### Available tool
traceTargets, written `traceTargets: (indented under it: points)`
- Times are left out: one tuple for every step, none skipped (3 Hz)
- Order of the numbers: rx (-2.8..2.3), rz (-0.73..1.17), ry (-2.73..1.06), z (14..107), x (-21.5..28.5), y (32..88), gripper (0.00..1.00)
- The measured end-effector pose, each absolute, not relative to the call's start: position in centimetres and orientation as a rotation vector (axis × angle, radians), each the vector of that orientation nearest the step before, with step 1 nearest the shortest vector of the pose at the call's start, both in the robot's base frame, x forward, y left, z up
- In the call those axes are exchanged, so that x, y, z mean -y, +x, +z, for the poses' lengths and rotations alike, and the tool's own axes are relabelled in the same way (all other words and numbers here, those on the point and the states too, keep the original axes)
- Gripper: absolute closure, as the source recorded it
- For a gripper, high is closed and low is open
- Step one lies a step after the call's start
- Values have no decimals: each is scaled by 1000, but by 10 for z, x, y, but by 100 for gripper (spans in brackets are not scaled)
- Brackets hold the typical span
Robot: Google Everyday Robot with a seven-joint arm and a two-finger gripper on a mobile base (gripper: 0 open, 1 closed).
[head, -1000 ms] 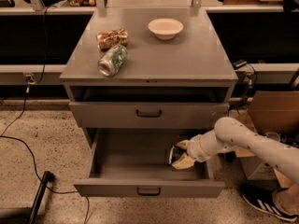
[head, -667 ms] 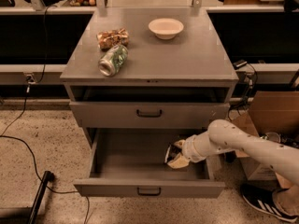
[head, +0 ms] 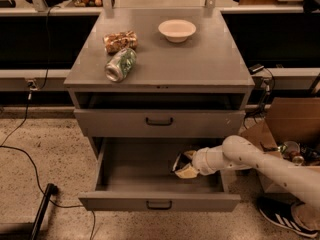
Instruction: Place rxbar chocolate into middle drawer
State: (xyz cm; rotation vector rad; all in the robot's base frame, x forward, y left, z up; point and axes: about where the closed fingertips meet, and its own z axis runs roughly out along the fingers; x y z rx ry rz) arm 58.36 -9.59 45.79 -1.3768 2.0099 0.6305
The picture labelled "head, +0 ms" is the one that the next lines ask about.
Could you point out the black metal floor bar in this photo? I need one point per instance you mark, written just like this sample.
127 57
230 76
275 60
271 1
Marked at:
51 189

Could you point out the white bowl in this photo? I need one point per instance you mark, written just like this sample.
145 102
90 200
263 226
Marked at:
177 31

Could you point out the green soda can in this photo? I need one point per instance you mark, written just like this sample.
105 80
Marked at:
119 66

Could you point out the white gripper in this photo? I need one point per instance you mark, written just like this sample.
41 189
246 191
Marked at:
201 162

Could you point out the black white sneaker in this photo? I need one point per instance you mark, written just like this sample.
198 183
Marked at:
281 215

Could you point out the cardboard box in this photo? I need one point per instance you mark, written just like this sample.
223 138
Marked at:
290 125

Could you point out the grey drawer cabinet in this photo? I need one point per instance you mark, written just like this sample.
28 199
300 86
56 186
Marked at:
205 72

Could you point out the closed grey upper drawer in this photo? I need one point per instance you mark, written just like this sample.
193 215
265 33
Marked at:
159 123

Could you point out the can in cardboard box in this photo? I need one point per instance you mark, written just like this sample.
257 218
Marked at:
297 159

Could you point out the brown snack bag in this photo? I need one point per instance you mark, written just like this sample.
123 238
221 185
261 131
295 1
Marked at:
117 41

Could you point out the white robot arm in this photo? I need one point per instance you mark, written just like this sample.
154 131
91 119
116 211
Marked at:
236 153

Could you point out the small black device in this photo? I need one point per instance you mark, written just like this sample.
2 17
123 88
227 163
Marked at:
255 69

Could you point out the open grey lower drawer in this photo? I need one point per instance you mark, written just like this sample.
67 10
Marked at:
135 174

